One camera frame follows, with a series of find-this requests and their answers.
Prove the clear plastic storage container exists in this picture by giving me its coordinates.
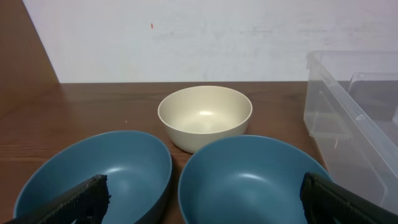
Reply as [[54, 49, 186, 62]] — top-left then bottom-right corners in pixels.
[[303, 51, 397, 213]]

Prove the blue bowl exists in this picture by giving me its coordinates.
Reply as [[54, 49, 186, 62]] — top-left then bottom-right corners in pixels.
[[178, 135, 331, 224], [11, 131, 173, 223]]

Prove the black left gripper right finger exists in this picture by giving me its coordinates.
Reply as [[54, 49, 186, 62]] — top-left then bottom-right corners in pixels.
[[300, 172, 397, 224]]

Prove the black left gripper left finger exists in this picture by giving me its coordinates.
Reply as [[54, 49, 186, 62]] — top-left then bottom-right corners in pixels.
[[6, 174, 111, 224]]

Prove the cream beige bowl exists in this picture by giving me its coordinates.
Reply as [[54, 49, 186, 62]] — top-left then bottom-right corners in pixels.
[[157, 85, 253, 154]]

